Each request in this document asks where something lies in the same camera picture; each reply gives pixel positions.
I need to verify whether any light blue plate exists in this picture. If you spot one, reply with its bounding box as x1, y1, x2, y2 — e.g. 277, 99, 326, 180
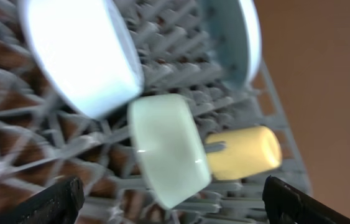
198, 0, 262, 90

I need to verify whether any light blue bowl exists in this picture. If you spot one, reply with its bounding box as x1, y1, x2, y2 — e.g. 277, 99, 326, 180
17, 0, 144, 119

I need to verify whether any yellow plastic cup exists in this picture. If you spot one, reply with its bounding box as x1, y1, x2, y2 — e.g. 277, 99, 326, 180
206, 126, 282, 180

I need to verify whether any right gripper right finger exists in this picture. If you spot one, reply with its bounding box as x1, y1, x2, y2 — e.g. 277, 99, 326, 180
262, 176, 350, 224

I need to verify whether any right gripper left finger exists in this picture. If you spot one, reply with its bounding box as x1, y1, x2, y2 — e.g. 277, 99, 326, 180
0, 176, 85, 224

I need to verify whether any grey dishwasher rack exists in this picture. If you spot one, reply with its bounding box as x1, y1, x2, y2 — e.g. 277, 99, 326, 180
0, 1, 311, 223

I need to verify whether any green bowl with rice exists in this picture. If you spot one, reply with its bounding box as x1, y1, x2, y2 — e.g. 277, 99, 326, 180
127, 94, 211, 209

